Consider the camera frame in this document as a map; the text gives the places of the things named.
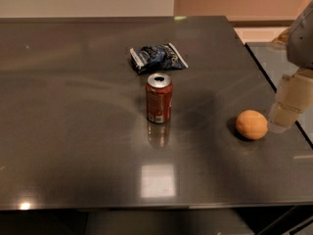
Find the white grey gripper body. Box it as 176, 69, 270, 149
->
287, 1, 313, 70

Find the orange fruit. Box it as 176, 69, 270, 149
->
236, 110, 268, 140

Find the blue chip bag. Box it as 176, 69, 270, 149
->
130, 43, 189, 74

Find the grey side table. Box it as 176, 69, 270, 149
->
245, 41, 313, 149

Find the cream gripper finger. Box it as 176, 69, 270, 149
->
268, 68, 313, 133
270, 27, 291, 50

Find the red coke can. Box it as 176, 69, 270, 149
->
146, 72, 173, 124

